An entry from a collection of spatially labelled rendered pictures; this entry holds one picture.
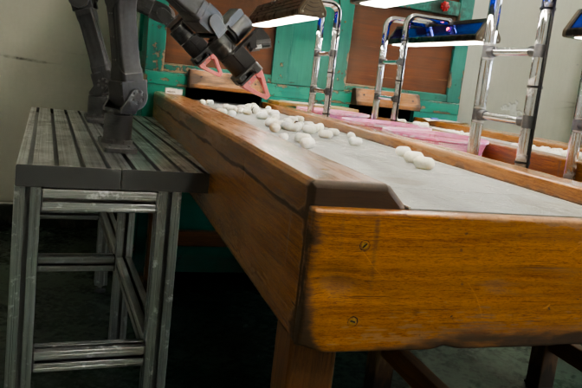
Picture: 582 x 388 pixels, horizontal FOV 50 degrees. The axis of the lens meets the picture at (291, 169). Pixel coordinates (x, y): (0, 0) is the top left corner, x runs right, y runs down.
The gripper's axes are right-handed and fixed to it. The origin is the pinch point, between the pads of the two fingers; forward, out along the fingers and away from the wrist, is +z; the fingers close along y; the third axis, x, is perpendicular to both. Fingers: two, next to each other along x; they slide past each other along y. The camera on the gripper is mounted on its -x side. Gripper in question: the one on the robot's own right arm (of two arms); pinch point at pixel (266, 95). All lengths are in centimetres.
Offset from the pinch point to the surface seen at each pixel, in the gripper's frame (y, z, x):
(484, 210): -97, 7, 6
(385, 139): -30.4, 20.0, -8.8
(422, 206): -97, 0, 11
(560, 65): 187, 166, -191
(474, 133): -55, 22, -16
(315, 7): 4.3, -6.9, -26.9
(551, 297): -100, 20, 7
